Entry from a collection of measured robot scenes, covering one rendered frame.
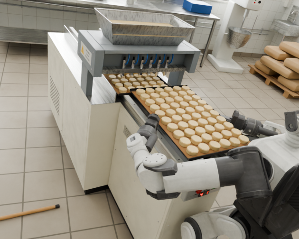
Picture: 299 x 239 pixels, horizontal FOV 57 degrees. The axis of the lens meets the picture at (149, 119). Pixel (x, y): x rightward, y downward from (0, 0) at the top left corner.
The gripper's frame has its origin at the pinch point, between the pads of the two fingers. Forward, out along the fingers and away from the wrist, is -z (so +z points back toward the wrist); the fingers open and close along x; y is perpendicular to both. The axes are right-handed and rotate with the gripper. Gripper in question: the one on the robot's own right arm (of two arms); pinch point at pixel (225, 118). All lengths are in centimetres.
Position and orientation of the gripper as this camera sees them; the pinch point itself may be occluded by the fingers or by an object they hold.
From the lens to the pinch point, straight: 153.7
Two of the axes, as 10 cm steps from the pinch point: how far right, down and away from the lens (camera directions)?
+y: -2.9, 4.8, -8.3
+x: 1.9, -8.2, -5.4
